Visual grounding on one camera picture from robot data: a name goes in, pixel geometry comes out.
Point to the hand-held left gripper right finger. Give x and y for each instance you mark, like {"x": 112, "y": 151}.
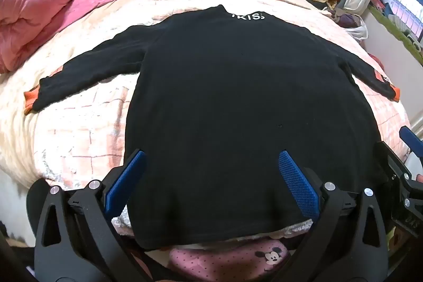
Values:
{"x": 297, "y": 178}

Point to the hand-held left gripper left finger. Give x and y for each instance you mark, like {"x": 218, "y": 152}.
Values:
{"x": 127, "y": 176}

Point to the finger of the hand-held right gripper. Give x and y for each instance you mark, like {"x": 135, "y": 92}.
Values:
{"x": 411, "y": 138}
{"x": 393, "y": 161}

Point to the black sweater with orange cuffs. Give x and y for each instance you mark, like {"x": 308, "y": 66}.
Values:
{"x": 231, "y": 103}

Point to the peach plaid fleece blanket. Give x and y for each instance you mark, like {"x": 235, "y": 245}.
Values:
{"x": 82, "y": 143}

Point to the pink dotted cartoon-print clothing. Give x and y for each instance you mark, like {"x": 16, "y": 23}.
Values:
{"x": 231, "y": 260}

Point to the green sill cloth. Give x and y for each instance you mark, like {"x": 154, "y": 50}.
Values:
{"x": 396, "y": 31}

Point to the white plastic bag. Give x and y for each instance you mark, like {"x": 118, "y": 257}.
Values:
{"x": 350, "y": 21}

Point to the pink quilt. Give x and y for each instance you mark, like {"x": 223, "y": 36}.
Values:
{"x": 56, "y": 7}

